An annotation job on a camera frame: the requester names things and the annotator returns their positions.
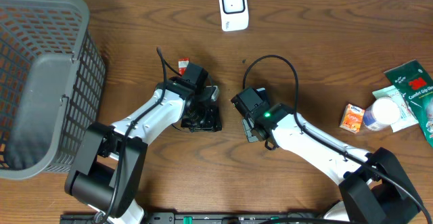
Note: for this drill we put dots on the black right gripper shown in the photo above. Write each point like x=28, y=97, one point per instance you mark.
x=249, y=128

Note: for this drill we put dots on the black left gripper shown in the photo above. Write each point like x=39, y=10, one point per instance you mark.
x=212, y=123

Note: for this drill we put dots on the red box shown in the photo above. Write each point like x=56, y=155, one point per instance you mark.
x=182, y=65

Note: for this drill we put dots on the orange Kleenex tissue pack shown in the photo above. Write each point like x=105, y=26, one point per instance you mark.
x=352, y=118

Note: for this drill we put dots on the white cotton swab tub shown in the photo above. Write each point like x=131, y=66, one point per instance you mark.
x=381, y=114

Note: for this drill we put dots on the green 3M gloves package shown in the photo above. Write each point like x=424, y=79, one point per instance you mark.
x=415, y=85

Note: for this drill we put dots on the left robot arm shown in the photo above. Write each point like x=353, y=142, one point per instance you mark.
x=106, y=171

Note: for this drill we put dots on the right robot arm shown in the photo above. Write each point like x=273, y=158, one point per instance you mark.
x=374, y=186

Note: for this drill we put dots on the white barcode scanner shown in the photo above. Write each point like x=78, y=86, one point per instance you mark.
x=234, y=15

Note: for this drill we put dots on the grey plastic shopping basket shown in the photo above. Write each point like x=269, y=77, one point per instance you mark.
x=52, y=79

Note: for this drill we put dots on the black mounting rail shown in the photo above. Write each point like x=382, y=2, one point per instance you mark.
x=247, y=218

